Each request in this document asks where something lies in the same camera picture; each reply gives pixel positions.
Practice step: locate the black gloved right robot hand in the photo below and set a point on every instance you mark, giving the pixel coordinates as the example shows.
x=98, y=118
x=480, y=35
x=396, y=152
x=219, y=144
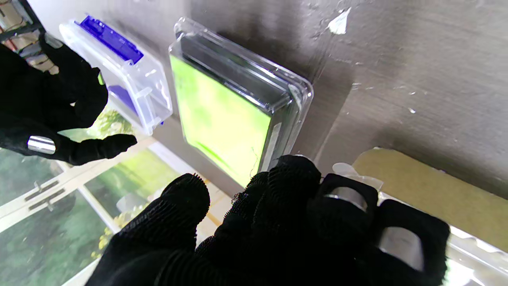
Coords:
x=47, y=107

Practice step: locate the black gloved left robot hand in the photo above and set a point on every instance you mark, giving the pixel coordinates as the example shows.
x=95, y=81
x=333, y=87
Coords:
x=278, y=238

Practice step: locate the clear lid with green sticker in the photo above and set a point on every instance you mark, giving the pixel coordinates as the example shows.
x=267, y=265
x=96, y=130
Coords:
x=222, y=119

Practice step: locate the clear container with blue clips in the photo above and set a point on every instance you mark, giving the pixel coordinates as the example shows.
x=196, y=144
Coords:
x=131, y=79

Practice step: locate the brown kraft paper container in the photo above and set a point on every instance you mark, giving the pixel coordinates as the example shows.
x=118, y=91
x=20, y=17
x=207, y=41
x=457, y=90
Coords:
x=436, y=198

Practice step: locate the small white paper scrap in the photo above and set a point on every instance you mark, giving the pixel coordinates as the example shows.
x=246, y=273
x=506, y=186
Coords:
x=339, y=23

